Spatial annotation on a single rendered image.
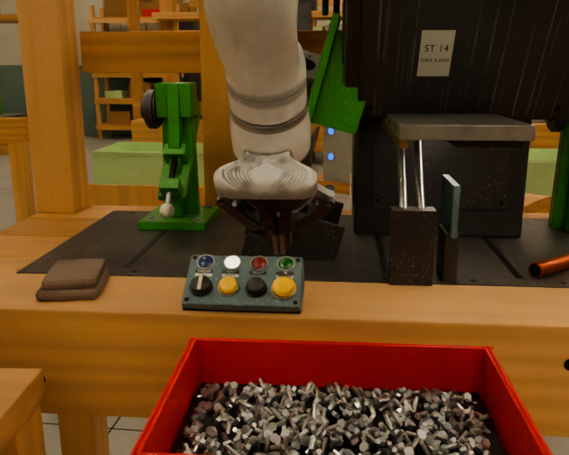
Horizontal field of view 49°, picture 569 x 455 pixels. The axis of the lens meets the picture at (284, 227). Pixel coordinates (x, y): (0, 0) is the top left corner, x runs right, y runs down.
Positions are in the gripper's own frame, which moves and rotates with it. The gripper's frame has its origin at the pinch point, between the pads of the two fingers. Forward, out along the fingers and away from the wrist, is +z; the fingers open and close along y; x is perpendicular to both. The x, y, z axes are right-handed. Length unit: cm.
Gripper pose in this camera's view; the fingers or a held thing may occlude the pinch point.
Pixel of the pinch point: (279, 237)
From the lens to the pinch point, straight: 70.3
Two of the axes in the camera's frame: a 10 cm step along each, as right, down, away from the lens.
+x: -0.7, 7.6, -6.5
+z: 0.5, 6.5, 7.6
